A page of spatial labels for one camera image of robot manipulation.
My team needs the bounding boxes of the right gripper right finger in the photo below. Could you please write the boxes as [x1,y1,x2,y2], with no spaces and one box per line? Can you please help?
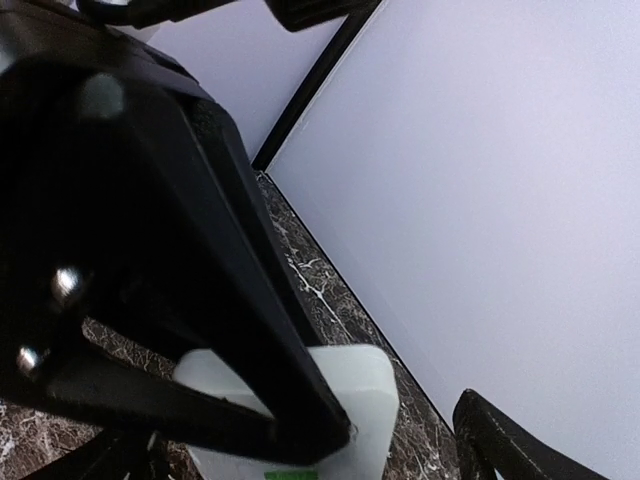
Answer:
[453,389,602,480]

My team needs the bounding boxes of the white remote control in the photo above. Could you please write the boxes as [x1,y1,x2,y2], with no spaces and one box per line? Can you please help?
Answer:
[173,345,399,480]

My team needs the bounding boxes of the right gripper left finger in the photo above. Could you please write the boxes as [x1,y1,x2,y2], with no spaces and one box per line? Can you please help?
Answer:
[1,9,351,463]

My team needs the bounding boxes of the left black frame post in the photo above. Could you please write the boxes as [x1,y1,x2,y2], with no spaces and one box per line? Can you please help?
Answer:
[251,0,381,172]

